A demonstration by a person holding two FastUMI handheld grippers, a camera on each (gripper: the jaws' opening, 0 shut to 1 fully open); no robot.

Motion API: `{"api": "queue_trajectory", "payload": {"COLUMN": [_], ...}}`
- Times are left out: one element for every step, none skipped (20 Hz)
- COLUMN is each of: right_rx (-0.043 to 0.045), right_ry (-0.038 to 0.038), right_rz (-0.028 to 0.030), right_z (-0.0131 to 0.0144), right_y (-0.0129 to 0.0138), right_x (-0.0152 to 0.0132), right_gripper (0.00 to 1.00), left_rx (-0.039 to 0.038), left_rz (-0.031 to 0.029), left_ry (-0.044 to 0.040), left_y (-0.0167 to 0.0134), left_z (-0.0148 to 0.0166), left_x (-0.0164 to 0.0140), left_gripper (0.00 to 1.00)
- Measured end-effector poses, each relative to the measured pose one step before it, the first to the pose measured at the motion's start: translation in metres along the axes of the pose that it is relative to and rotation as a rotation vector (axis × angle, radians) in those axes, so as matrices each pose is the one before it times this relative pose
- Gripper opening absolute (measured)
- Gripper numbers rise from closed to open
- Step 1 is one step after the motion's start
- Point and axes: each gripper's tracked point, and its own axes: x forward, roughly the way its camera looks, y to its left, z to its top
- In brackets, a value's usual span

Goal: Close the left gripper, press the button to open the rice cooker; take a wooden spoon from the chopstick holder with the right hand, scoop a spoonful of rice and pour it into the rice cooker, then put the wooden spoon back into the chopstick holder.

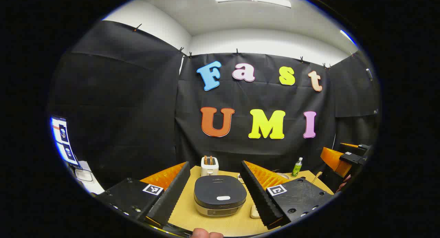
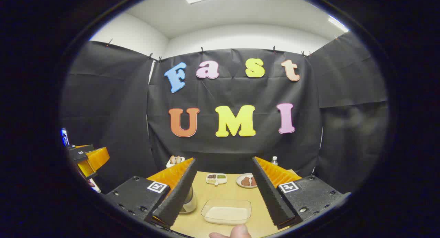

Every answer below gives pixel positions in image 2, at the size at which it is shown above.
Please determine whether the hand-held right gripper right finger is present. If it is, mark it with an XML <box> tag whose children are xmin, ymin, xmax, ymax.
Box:
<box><xmin>252</xmin><ymin>156</ymin><xmax>351</xmax><ymax>230</ymax></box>

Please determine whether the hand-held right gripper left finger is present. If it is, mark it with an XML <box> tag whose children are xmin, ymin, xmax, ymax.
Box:
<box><xmin>105</xmin><ymin>158</ymin><xmax>198</xmax><ymax>229</ymax></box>

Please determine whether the dark grey rice cooker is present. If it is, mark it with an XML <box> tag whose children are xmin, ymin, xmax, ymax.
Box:
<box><xmin>179</xmin><ymin>186</ymin><xmax>198</xmax><ymax>214</ymax></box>

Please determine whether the white round plate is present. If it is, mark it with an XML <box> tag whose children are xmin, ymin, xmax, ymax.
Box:
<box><xmin>236</xmin><ymin>173</ymin><xmax>257</xmax><ymax>188</ymax></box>

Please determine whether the white toaster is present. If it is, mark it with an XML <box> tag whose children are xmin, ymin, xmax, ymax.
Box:
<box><xmin>166</xmin><ymin>156</ymin><xmax>185</xmax><ymax>169</ymax></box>

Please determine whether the white divided dish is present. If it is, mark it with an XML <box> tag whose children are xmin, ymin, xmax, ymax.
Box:
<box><xmin>206</xmin><ymin>173</ymin><xmax>227</xmax><ymax>186</ymax></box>

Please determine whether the black backdrop cloth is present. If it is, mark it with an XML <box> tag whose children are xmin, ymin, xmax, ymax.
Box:
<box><xmin>60</xmin><ymin>32</ymin><xmax>389</xmax><ymax>194</ymax></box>

